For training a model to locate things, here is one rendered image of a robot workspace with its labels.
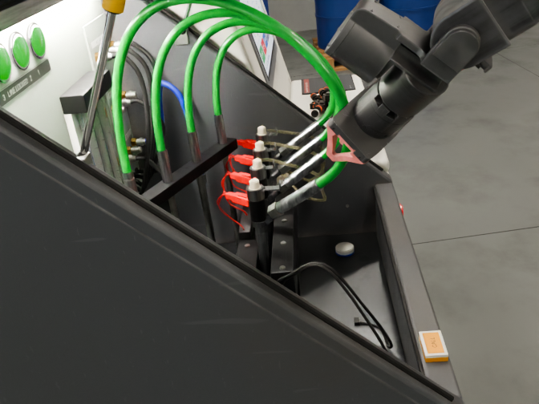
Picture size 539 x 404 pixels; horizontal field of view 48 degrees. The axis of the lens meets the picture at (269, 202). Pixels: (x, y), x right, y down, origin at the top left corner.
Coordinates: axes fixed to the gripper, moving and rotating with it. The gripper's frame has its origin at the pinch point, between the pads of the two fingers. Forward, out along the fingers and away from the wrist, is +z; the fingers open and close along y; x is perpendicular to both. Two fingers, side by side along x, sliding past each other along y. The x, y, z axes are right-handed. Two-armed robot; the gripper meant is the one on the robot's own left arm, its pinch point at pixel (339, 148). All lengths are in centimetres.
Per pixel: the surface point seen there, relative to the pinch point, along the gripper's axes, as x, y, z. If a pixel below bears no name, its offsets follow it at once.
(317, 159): -0.9, -10.5, 20.1
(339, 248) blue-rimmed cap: 16, -18, 46
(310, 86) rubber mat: -19, -72, 82
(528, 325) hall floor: 97, -96, 112
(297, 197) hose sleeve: 1.2, 5.0, 7.9
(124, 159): -21.3, 13.2, 25.1
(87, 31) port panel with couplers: -44, 0, 30
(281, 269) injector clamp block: 8.5, 5.6, 25.6
